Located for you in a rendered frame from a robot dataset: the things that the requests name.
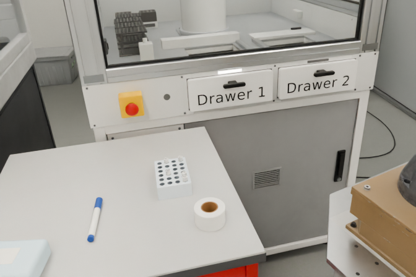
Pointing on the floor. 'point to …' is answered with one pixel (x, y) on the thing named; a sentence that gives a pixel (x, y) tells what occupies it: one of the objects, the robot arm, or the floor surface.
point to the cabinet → (279, 159)
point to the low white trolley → (127, 209)
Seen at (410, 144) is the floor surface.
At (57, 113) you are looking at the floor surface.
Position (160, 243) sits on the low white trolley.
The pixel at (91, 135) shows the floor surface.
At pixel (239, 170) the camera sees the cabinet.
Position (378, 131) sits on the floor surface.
